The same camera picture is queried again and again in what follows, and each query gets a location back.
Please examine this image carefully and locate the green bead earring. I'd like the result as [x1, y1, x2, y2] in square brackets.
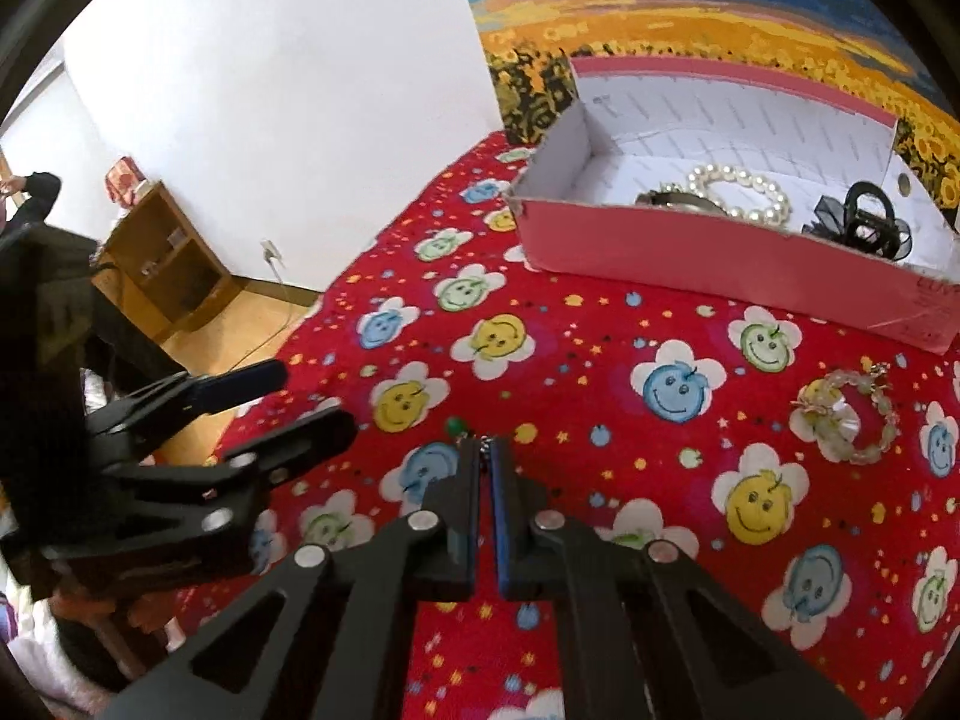
[444, 416, 501, 473]

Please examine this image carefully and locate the white pearl bracelet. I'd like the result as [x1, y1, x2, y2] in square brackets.
[685, 163, 796, 231]

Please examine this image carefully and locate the black hair claw clip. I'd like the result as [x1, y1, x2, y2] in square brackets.
[802, 181, 913, 262]

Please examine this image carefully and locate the left hand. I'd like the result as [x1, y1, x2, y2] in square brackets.
[49, 575, 178, 634]

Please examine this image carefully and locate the white fluffy sleeve cuff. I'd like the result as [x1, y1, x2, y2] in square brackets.
[2, 592, 114, 718]

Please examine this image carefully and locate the red smiley flower cloth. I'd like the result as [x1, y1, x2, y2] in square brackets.
[167, 130, 960, 720]

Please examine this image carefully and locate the wooden shelf cabinet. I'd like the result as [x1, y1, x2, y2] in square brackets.
[94, 182, 241, 343]

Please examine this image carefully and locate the pink cardboard box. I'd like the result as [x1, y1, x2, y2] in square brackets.
[508, 57, 958, 353]

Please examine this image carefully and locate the sunflower field painting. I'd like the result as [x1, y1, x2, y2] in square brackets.
[469, 0, 958, 221]

